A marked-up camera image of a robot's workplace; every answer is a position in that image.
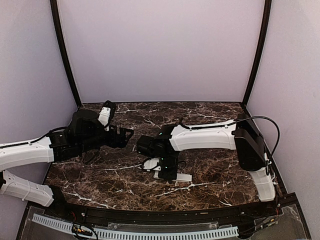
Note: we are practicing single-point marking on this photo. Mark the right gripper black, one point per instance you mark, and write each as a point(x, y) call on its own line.
point(170, 175)

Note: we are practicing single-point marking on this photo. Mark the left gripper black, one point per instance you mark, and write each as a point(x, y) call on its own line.
point(121, 142)

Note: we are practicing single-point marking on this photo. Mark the white remote control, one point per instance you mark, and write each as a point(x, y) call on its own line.
point(181, 178)

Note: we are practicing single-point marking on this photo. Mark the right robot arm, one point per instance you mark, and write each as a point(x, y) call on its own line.
point(241, 134)

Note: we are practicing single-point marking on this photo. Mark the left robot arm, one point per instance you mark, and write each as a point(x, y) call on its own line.
point(87, 131)

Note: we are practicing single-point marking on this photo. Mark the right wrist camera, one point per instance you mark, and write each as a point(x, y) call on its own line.
point(151, 164)

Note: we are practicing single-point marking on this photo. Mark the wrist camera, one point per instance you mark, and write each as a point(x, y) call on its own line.
point(151, 164)
point(106, 114)

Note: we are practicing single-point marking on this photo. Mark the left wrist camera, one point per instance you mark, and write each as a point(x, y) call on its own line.
point(106, 114)

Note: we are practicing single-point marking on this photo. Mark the grey slotted cable duct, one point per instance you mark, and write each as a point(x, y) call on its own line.
point(108, 234)

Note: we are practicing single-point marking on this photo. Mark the black front rail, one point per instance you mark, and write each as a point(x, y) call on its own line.
point(240, 215)

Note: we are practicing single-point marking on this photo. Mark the left black frame post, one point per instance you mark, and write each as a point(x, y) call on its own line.
point(63, 52)

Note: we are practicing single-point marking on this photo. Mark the black frame post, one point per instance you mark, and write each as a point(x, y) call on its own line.
point(258, 53)
point(63, 52)

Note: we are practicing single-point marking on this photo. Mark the right black frame post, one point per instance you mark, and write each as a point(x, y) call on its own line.
point(258, 53)

